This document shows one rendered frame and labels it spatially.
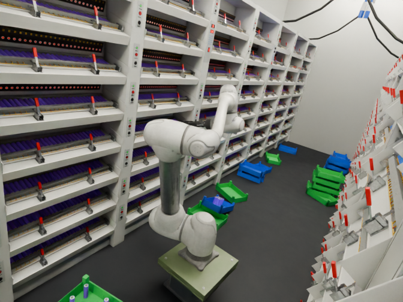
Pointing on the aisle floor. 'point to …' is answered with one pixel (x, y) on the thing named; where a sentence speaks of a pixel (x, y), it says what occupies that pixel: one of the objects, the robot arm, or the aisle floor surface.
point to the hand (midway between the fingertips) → (187, 123)
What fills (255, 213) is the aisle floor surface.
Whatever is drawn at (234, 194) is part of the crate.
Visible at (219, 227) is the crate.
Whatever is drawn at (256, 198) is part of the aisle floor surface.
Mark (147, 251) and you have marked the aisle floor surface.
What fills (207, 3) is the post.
